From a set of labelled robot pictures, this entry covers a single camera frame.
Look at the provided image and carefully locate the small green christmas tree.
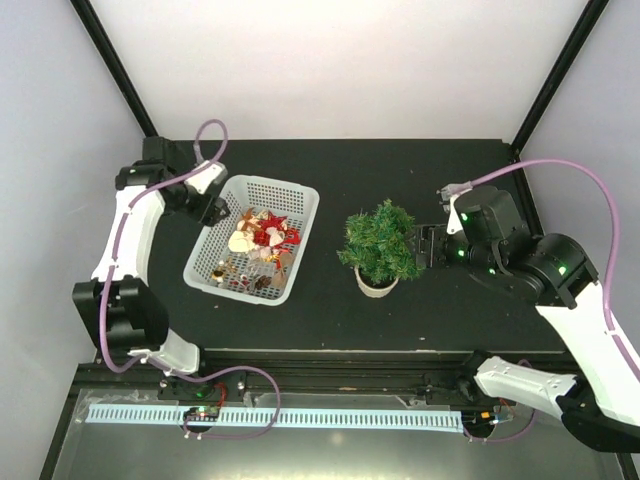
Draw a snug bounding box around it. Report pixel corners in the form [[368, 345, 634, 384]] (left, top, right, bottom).
[[337, 199, 424, 286]]

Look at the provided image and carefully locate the white perforated plastic basket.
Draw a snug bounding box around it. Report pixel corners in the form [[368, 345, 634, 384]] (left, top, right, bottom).
[[183, 175, 320, 306]]

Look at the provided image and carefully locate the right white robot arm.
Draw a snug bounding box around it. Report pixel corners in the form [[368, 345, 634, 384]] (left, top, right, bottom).
[[414, 184, 639, 454]]

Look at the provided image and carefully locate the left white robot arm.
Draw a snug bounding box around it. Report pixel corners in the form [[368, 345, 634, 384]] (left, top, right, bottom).
[[72, 141, 230, 399]]

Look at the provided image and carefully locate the white tree pot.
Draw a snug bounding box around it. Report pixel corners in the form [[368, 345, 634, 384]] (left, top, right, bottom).
[[354, 268, 399, 299]]

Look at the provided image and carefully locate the brown ribbon bow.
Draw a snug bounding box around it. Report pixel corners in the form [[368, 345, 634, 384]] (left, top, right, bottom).
[[239, 207, 263, 232]]

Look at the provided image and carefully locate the cream heart ornament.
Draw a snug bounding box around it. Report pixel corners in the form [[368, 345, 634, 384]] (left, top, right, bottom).
[[228, 230, 256, 253]]

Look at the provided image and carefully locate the gold bell ornament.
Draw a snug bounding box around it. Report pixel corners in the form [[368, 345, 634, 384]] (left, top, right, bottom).
[[211, 267, 227, 284]]

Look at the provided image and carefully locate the brown pine cone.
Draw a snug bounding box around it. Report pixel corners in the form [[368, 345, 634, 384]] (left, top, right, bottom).
[[254, 275, 272, 290]]

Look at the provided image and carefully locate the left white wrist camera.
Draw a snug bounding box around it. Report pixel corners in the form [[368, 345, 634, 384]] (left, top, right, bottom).
[[184, 162, 228, 194]]

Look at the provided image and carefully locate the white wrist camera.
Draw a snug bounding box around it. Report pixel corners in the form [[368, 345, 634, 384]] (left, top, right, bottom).
[[184, 162, 228, 194], [437, 182, 473, 235]]

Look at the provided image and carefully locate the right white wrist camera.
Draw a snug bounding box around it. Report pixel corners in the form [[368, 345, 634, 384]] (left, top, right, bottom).
[[437, 182, 473, 235]]

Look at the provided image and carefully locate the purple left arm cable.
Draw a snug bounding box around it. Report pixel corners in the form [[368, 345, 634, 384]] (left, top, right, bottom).
[[98, 118, 282, 442]]

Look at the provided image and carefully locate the white slotted cable duct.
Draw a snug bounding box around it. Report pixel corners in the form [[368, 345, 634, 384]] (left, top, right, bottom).
[[85, 404, 464, 433]]

